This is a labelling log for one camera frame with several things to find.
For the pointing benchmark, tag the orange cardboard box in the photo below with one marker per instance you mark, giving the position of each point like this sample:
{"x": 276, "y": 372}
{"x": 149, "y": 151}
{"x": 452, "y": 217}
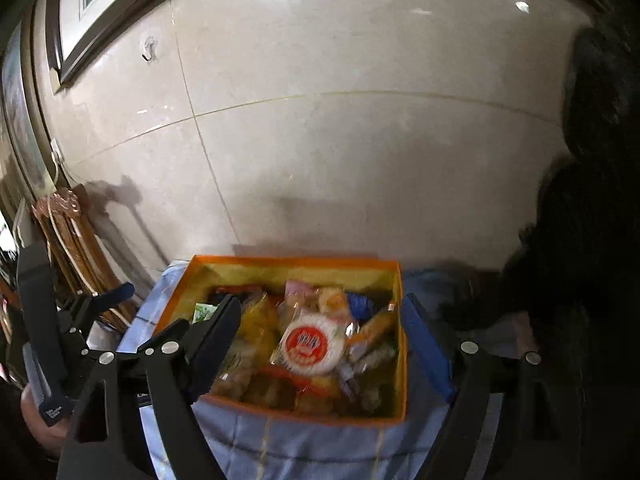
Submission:
{"x": 300, "y": 270}

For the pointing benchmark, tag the pile of assorted snacks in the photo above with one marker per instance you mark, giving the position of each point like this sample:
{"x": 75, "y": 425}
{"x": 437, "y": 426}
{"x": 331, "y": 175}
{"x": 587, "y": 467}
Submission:
{"x": 260, "y": 320}

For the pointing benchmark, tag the blue white cookie packet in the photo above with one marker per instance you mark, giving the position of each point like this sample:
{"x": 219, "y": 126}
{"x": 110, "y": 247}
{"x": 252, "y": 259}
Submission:
{"x": 357, "y": 305}

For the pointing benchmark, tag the dark carved wooden furniture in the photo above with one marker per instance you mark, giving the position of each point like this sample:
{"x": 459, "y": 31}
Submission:
{"x": 590, "y": 210}

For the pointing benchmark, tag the carved light wooden chair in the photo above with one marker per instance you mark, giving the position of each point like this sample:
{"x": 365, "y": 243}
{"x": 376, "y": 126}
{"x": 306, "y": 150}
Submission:
{"x": 75, "y": 240}

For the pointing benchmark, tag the small wall hook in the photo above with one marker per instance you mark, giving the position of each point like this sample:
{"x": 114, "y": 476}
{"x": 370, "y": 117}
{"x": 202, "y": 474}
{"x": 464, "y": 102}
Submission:
{"x": 148, "y": 50}

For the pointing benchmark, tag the pink cloth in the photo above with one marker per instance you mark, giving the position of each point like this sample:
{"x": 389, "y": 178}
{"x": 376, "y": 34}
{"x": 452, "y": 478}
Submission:
{"x": 522, "y": 332}

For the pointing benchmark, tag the white wall socket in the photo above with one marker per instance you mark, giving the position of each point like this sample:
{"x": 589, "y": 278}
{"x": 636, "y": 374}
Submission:
{"x": 56, "y": 150}

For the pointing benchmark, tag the blue striped tablecloth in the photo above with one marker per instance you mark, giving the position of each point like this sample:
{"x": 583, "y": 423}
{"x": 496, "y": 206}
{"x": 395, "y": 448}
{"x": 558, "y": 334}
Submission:
{"x": 300, "y": 450}

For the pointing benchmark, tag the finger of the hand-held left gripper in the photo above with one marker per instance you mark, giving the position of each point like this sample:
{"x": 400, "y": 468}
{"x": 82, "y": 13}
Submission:
{"x": 117, "y": 294}
{"x": 170, "y": 331}

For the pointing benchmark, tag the round red label cracker packet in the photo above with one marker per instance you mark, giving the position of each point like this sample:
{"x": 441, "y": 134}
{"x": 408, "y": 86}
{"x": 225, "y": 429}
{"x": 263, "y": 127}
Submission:
{"x": 307, "y": 345}

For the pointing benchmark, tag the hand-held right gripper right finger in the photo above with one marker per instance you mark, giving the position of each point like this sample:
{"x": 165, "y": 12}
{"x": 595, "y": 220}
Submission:
{"x": 425, "y": 345}

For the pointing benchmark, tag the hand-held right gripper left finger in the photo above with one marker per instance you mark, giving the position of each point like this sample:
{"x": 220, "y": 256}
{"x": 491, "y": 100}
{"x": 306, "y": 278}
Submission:
{"x": 215, "y": 345}

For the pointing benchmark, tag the person's left hand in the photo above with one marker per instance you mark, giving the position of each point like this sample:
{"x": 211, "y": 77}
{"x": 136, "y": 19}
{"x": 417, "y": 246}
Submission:
{"x": 37, "y": 425}

